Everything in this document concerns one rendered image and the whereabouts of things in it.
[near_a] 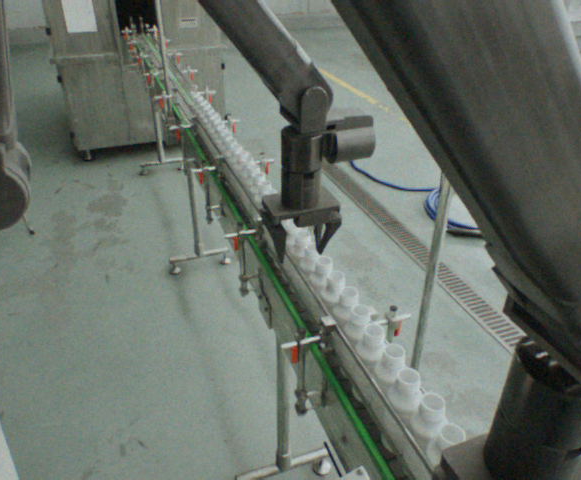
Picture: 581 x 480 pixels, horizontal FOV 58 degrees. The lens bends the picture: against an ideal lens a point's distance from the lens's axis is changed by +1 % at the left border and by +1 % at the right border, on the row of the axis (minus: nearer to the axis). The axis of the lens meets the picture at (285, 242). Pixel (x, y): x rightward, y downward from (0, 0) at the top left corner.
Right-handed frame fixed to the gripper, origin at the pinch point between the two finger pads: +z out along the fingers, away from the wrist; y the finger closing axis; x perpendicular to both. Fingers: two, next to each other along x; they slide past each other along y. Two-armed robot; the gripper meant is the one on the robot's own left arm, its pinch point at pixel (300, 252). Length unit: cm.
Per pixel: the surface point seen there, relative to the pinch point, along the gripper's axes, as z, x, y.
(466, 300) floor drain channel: 138, -117, -145
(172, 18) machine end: 28, -389, -39
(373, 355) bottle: 23.8, 2.7, -13.5
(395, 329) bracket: 30.9, -8.8, -25.4
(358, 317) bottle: 20.3, -4.1, -13.6
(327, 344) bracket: 30.9, -9.4, -10.0
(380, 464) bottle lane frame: 36.5, 15.1, -9.5
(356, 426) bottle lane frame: 37.0, 6.4, -9.2
